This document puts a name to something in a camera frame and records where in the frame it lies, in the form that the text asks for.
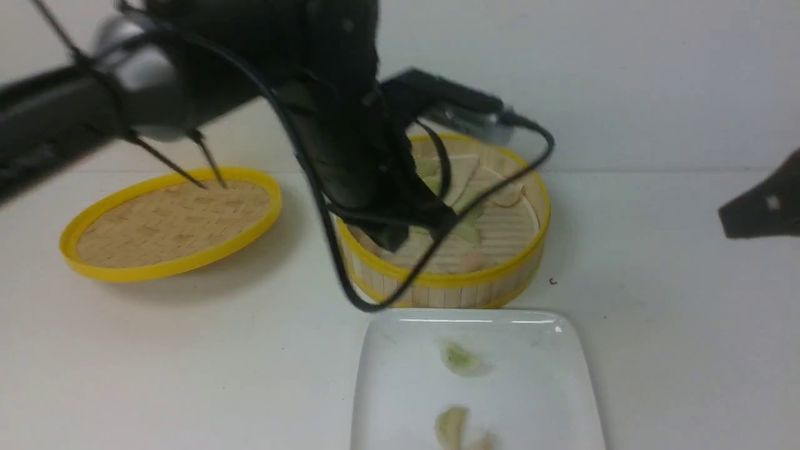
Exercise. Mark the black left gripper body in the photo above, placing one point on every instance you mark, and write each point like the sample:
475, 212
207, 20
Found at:
359, 158

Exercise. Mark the green dumpling steamer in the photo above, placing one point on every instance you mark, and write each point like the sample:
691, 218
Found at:
468, 232
469, 196

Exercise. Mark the green dumpling plate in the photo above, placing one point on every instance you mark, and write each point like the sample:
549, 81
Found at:
449, 427

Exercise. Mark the pale dumpling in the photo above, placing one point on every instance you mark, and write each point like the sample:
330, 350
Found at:
488, 441

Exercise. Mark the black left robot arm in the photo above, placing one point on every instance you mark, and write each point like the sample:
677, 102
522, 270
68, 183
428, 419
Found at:
165, 70

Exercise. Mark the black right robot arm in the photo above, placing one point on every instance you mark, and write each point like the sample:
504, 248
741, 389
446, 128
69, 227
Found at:
769, 209

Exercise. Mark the green dumpling on plate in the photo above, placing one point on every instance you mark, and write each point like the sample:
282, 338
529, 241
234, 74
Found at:
460, 360

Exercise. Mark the white square plate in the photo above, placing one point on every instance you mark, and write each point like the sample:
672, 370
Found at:
534, 390

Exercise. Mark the white steamer liner paper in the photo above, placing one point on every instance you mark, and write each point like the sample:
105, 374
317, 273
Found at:
462, 170

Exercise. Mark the pale dumpling steamer right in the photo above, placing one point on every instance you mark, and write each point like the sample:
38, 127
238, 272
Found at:
508, 197

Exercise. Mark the yellow rimmed bamboo steamer basket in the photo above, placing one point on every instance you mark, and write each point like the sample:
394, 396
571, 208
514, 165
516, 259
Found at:
512, 239

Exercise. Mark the yellow rimmed bamboo steamer lid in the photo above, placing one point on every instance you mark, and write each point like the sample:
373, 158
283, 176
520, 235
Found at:
166, 225

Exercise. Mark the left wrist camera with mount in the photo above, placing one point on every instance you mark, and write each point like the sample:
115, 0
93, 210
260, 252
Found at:
415, 95

